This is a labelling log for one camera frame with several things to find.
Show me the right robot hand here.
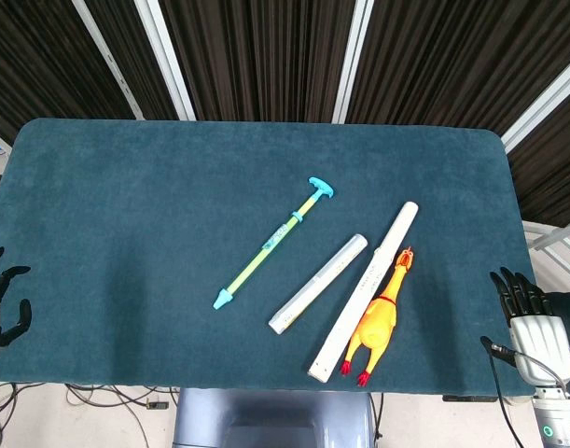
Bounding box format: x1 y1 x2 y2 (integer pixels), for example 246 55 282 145
480 266 570 386

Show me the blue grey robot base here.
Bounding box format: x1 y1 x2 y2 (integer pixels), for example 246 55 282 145
172 387 377 448

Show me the short white tube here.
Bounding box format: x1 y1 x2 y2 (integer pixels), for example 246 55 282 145
269 233 369 335

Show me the yellow rubber chicken toy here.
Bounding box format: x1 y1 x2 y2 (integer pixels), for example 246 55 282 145
340 245 415 387

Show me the teal velvet table cloth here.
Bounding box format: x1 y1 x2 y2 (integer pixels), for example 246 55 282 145
0 117 536 398

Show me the blue green toy water pump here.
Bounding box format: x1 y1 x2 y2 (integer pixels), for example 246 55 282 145
213 176 336 311

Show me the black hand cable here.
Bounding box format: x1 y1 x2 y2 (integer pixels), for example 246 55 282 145
484 343 570 448

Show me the floor cables bundle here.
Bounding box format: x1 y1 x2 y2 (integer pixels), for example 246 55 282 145
0 382 181 448

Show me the long white cable duct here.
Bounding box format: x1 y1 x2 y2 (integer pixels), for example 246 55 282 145
307 201 420 383

